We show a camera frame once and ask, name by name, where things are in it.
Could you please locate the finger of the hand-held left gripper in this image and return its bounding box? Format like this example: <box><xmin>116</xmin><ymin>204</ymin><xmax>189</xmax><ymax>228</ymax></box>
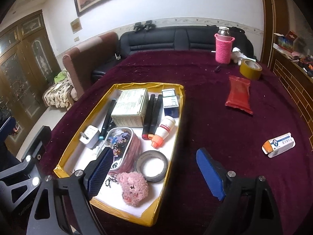
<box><xmin>0</xmin><ymin>116</ymin><xmax>17</xmax><ymax>152</ymax></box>
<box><xmin>0</xmin><ymin>126</ymin><xmax>52</xmax><ymax>201</ymax></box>

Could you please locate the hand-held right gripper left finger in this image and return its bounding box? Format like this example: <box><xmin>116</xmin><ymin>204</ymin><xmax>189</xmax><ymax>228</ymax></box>
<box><xmin>26</xmin><ymin>147</ymin><xmax>114</xmax><ymax>235</ymax></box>

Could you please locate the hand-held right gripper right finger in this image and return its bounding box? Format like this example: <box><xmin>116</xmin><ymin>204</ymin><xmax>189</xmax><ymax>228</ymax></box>
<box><xmin>196</xmin><ymin>147</ymin><xmax>284</xmax><ymax>235</ymax></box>

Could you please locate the pink plush keychain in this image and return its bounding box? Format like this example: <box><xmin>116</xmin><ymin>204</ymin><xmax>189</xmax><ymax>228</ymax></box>
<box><xmin>106</xmin><ymin>171</ymin><xmax>149</xmax><ymax>205</ymax></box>

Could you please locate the white charger plug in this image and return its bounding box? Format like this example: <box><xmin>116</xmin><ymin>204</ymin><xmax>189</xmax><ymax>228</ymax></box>
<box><xmin>79</xmin><ymin>125</ymin><xmax>101</xmax><ymax>150</ymax></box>

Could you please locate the clear cartoon zip pouch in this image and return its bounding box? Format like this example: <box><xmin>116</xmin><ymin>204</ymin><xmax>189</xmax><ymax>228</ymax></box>
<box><xmin>106</xmin><ymin>127</ymin><xmax>143</xmax><ymax>172</ymax></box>

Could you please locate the black tape roll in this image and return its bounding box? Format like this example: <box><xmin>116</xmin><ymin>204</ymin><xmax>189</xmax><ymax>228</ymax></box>
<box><xmin>134</xmin><ymin>150</ymin><xmax>169</xmax><ymax>183</ymax></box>

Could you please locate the black marker teal end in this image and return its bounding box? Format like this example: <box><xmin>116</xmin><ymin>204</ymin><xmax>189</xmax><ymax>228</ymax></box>
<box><xmin>100</xmin><ymin>99</ymin><xmax>117</xmax><ymax>141</ymax></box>

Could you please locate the white bottle orange cap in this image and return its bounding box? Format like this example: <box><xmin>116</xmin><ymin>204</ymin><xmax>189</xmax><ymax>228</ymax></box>
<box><xmin>150</xmin><ymin>116</ymin><xmax>176</xmax><ymax>148</ymax></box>

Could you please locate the yellow cardboard tray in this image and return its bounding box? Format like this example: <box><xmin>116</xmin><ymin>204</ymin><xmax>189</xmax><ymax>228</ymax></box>
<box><xmin>53</xmin><ymin>82</ymin><xmax>185</xmax><ymax>227</ymax></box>

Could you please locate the black marker red end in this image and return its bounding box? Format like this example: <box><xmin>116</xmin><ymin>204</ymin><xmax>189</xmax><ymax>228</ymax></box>
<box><xmin>142</xmin><ymin>94</ymin><xmax>156</xmax><ymax>140</ymax></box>
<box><xmin>148</xmin><ymin>94</ymin><xmax>163</xmax><ymax>137</ymax></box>

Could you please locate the beige medicine box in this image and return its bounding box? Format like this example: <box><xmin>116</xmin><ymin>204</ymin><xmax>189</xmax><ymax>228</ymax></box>
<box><xmin>111</xmin><ymin>88</ymin><xmax>149</xmax><ymax>128</ymax></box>

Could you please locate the long white cardboard box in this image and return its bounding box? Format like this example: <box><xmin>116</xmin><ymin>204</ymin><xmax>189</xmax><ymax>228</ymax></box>
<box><xmin>262</xmin><ymin>132</ymin><xmax>296</xmax><ymax>158</ymax></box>

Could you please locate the white blue medicine box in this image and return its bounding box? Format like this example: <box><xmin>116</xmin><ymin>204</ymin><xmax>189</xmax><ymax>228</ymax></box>
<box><xmin>163</xmin><ymin>96</ymin><xmax>181</xmax><ymax>118</ymax></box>

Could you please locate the patterned blanket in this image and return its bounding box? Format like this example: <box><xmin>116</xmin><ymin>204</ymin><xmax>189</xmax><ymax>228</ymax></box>
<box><xmin>42</xmin><ymin>81</ymin><xmax>75</xmax><ymax>110</ymax></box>

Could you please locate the wooden glass-panel door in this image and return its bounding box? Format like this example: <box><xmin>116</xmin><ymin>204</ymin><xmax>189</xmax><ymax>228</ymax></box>
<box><xmin>0</xmin><ymin>9</ymin><xmax>61</xmax><ymax>157</ymax></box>

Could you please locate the green cloth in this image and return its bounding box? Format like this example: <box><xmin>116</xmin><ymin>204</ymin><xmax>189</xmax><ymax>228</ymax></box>
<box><xmin>53</xmin><ymin>69</ymin><xmax>69</xmax><ymax>85</ymax></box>

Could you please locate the red foil packet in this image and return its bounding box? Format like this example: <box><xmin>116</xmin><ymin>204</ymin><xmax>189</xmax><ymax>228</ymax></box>
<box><xmin>225</xmin><ymin>75</ymin><xmax>253</xmax><ymax>115</ymax></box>

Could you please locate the brown armchair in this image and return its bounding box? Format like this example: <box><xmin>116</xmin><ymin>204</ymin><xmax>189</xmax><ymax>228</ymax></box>
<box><xmin>62</xmin><ymin>32</ymin><xmax>119</xmax><ymax>98</ymax></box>

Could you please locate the yellow tape roll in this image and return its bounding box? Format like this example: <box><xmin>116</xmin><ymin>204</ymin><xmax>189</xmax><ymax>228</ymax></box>
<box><xmin>239</xmin><ymin>59</ymin><xmax>263</xmax><ymax>81</ymax></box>

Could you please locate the wooden brick-pattern counter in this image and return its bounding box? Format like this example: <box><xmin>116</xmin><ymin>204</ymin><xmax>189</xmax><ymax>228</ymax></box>
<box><xmin>259</xmin><ymin>0</ymin><xmax>313</xmax><ymax>152</ymax></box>

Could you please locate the white plastic item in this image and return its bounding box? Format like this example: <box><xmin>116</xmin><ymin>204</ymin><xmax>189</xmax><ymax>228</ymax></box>
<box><xmin>231</xmin><ymin>47</ymin><xmax>245</xmax><ymax>65</ymax></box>

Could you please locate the pink knit-covered bottle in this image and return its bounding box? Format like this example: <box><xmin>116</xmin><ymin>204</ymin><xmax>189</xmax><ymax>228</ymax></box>
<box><xmin>214</xmin><ymin>26</ymin><xmax>232</xmax><ymax>65</ymax></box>

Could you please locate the black leather sofa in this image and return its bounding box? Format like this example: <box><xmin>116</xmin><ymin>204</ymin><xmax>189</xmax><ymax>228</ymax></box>
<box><xmin>92</xmin><ymin>25</ymin><xmax>255</xmax><ymax>84</ymax></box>

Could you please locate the pile of counter clutter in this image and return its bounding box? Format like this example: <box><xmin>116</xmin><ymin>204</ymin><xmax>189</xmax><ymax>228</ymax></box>
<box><xmin>291</xmin><ymin>50</ymin><xmax>313</xmax><ymax>79</ymax></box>

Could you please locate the red blue cardboard box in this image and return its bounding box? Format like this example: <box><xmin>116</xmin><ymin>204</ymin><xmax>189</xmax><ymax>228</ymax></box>
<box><xmin>273</xmin><ymin>31</ymin><xmax>299</xmax><ymax>53</ymax></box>

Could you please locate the small framed wall plaque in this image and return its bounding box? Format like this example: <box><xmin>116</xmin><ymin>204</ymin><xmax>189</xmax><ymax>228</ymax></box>
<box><xmin>70</xmin><ymin>18</ymin><xmax>82</xmax><ymax>34</ymax></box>

